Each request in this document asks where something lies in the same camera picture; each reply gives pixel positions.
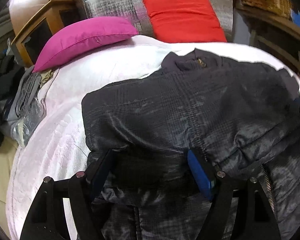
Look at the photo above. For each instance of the dark clothes pile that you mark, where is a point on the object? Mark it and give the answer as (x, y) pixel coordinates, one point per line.
(10, 76)

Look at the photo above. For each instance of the beige bed sheet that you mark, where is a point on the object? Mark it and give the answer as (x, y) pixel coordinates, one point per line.
(7, 153)

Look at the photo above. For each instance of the wooden shelf unit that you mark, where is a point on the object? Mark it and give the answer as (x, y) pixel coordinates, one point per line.
(276, 35)

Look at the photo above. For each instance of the red pillow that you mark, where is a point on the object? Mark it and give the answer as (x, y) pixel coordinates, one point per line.
(184, 21)

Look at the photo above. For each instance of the dark plaid padded jacket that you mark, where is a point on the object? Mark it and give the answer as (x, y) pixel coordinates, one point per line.
(243, 118)

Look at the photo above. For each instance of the clear plastic bag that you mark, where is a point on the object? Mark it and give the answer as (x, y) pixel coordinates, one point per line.
(29, 120)

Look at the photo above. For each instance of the magenta pillow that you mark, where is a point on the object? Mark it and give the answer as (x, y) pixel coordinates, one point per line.
(81, 37)

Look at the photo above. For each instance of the white pink bed blanket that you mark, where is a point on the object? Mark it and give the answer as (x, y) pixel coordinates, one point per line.
(58, 147)

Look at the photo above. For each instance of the wooden nightstand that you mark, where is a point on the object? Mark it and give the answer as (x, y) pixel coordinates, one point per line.
(36, 21)

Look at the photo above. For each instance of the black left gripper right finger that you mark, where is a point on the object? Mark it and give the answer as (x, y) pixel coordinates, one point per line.
(254, 217)

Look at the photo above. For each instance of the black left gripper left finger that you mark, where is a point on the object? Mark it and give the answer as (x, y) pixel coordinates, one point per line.
(46, 216)

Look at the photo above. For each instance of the grey folded clothes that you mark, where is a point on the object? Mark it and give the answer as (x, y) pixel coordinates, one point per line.
(27, 89)

